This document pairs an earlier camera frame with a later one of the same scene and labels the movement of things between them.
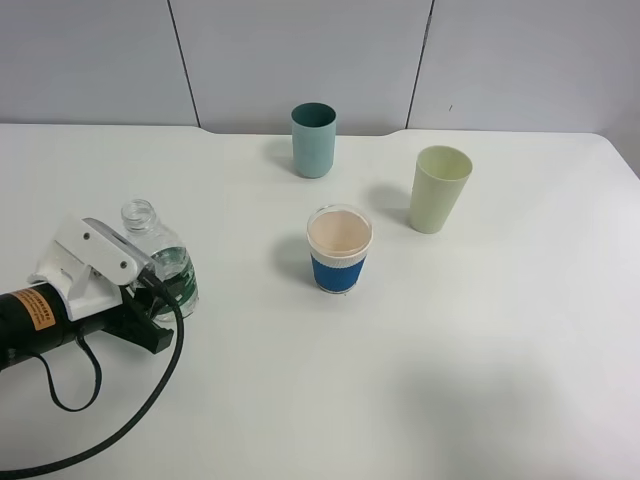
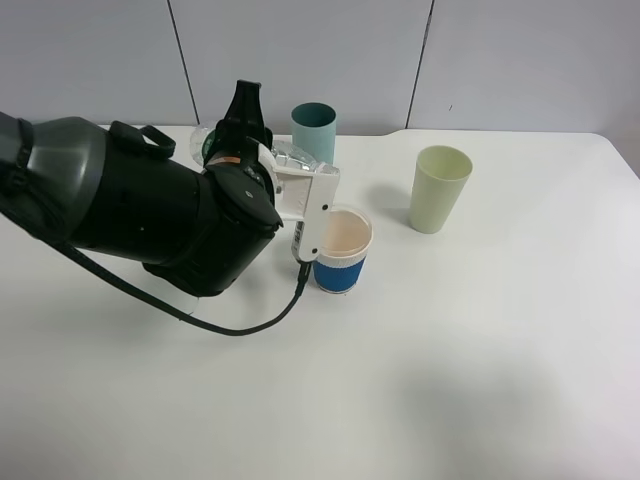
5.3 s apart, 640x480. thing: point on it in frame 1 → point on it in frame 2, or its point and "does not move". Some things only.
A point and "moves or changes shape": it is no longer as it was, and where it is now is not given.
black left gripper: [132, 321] → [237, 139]
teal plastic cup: [314, 127] does not move
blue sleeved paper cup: [338, 239] does not move
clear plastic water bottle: [172, 263] moves or changes shape
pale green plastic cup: [440, 175] does not move
